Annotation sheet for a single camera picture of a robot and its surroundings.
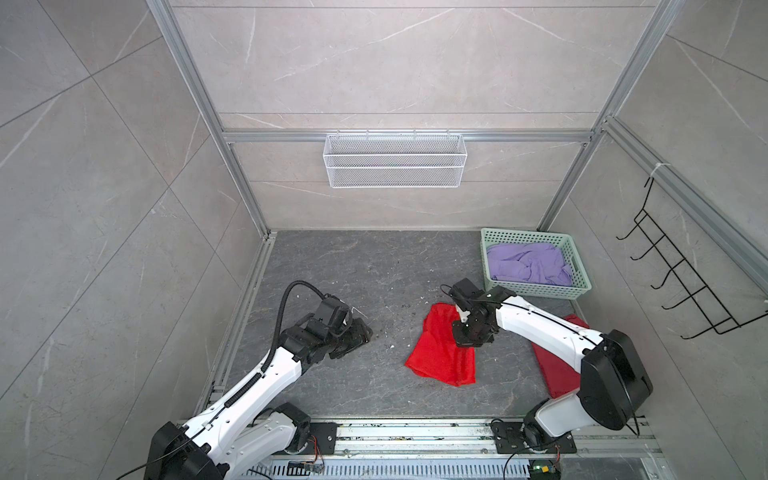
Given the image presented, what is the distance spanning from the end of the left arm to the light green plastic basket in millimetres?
528

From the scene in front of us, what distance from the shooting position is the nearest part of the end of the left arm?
1.80ft

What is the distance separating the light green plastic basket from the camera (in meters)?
0.99
